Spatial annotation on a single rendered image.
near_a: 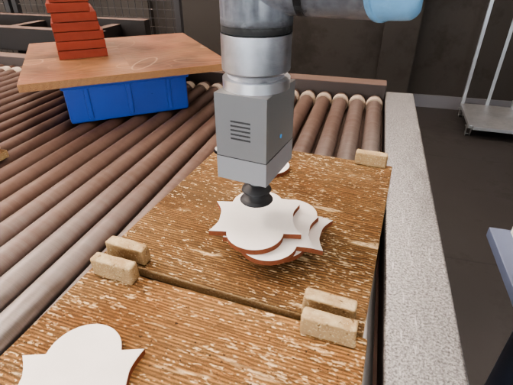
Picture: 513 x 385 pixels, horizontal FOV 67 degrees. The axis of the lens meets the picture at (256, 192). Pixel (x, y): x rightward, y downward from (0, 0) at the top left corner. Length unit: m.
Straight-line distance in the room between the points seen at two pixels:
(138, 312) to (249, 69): 0.29
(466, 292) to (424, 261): 1.42
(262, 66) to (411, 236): 0.37
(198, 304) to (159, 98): 0.71
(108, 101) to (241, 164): 0.66
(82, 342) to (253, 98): 0.30
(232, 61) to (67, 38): 0.84
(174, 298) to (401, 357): 0.26
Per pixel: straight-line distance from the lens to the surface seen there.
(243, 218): 0.52
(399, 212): 0.69
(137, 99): 1.07
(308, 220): 0.54
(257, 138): 0.42
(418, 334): 0.50
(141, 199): 0.71
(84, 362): 0.44
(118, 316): 0.48
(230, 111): 0.42
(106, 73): 1.03
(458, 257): 2.19
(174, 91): 1.08
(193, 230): 0.58
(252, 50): 0.40
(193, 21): 4.42
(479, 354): 1.79
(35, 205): 0.76
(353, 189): 0.69
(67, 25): 1.20
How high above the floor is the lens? 1.28
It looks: 32 degrees down
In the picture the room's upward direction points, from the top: straight up
